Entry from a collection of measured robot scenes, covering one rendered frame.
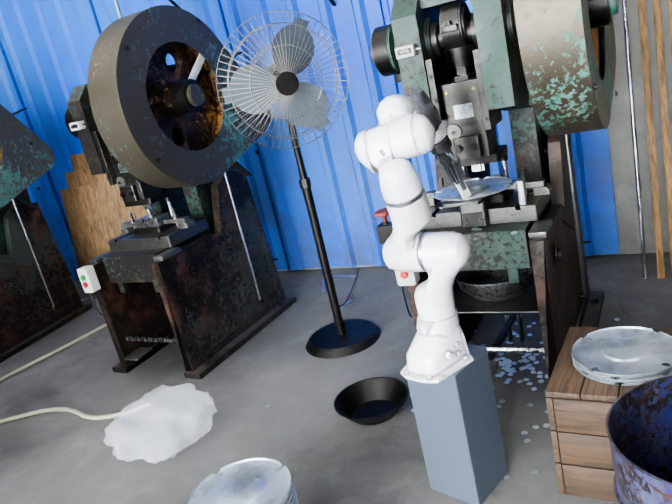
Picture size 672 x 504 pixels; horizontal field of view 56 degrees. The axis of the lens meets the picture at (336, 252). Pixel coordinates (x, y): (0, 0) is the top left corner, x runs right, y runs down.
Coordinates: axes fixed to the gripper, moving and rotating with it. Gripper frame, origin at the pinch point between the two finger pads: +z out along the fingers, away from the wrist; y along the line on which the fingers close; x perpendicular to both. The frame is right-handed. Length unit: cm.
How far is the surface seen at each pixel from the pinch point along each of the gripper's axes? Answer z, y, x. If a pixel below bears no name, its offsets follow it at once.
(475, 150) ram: -5.6, -8.4, 14.9
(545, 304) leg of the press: 45.5, 19.6, -1.5
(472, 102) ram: -20.7, -10.1, 23.1
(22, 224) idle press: -52, -277, -173
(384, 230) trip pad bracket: 5.1, -24.8, -25.6
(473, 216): 14.1, -6.1, 1.3
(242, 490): 14, 41, -115
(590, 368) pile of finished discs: 40, 62, -18
